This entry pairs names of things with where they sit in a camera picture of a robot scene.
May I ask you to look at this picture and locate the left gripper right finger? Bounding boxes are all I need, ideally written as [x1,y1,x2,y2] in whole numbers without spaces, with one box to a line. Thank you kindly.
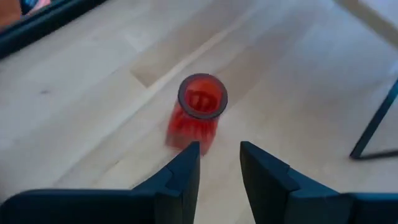
[239,141,398,224]

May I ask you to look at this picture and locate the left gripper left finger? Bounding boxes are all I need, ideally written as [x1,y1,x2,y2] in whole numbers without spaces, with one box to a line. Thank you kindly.
[0,141,201,224]

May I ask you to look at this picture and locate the red ribbed square vase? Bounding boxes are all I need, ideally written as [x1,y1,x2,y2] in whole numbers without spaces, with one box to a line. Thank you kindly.
[164,73,229,156]

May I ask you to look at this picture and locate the wooden shelf with black frame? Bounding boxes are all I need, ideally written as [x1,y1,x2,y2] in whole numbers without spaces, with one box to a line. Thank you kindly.
[334,0,398,161]

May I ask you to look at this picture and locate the black metal table frame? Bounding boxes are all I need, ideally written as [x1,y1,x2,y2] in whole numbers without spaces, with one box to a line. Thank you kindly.
[0,0,106,60]

